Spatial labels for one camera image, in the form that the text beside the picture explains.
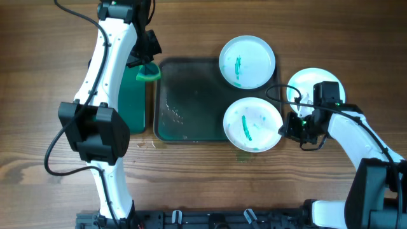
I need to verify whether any green yellow sponge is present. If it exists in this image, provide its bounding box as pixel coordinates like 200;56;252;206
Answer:
136;62;162;82

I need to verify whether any white plate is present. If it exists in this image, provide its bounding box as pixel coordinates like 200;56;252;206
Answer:
286;67;346;118
223;97;283;153
219;35;276;90

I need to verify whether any white plate bottom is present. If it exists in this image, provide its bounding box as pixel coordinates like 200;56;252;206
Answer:
223;97;283;153

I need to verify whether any white plate top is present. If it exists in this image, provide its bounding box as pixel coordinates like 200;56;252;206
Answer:
219;35;276;90

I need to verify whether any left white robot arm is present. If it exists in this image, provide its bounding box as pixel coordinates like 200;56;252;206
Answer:
44;1;162;228

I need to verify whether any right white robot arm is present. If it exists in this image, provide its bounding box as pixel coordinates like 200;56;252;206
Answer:
279;103;406;228

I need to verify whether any small green water tray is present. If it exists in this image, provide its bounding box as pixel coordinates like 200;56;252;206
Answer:
118;67;146;134

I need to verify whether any large dark serving tray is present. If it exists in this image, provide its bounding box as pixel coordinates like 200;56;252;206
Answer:
153;57;281;143

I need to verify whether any right black cable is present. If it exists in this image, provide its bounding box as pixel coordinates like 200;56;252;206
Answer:
265;83;404;229

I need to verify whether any black cable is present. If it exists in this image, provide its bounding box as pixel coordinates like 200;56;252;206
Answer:
265;83;404;229
43;0;112;220

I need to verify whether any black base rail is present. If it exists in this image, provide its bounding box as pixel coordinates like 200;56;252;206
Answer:
76;208;316;229

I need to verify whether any left black cable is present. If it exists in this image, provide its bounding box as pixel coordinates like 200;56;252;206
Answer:
43;0;112;220

